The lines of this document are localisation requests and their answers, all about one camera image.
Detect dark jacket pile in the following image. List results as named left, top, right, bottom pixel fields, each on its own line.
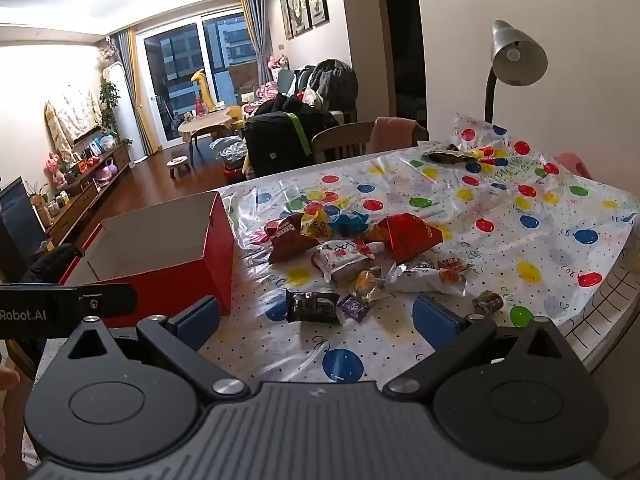
left=307, top=58, right=359, bottom=112

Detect small purple candy wrapper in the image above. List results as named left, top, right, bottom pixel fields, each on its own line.
left=337, top=295, right=370, bottom=323

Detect red cardboard box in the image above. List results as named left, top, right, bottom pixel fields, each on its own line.
left=60, top=191, right=234, bottom=327

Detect blue snack bag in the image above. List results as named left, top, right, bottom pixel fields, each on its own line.
left=329, top=211, right=369, bottom=237

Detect dark blue small fridge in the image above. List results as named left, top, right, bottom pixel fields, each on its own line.
left=1, top=177, right=47, bottom=259

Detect balloon print plastic tablecloth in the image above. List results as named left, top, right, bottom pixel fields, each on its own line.
left=203, top=116, right=639, bottom=384

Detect brown cookie snack bag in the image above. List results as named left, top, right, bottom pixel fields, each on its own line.
left=265, top=214, right=319, bottom=264

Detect round coffee table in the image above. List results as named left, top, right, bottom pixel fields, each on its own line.
left=178, top=110, right=232, bottom=158

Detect grey desk lamp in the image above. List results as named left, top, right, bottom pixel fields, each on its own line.
left=484, top=20, right=548, bottom=122

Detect wooden dining chair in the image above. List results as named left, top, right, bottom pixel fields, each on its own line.
left=311, top=122, right=374, bottom=164

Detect white shrimp snack packet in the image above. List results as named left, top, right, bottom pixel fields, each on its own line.
left=385, top=262, right=471, bottom=297

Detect person's right hand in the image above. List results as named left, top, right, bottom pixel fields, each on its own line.
left=0, top=365, right=21, bottom=393

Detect small brown round can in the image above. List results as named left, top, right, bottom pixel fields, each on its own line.
left=472, top=290, right=503, bottom=316

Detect yellow candy bag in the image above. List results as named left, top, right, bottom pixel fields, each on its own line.
left=300, top=208, right=333, bottom=240

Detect framed wall pictures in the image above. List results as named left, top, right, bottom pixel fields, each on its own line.
left=280, top=0, right=330, bottom=40

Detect orange jelly cup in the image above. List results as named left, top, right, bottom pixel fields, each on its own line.
left=355, top=266, right=388, bottom=302

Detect yellow giraffe toy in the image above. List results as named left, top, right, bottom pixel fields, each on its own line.
left=191, top=68, right=216, bottom=112

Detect red chip bag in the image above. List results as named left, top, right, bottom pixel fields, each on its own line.
left=364, top=214, right=444, bottom=263

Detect wooden tv cabinet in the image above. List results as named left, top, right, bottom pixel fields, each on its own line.
left=46, top=144, right=131, bottom=246

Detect white strawberry drink pouch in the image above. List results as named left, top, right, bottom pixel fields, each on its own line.
left=312, top=240, right=385, bottom=283

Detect small white stool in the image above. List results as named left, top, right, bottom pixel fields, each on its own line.
left=166, top=155, right=191, bottom=180

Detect black jacket on chair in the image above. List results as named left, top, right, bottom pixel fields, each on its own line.
left=21, top=243, right=84, bottom=284

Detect green potted plant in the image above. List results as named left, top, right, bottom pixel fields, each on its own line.
left=99, top=79, right=119, bottom=133

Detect black snack bar wrapper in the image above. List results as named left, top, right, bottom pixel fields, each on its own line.
left=285, top=290, right=340, bottom=324

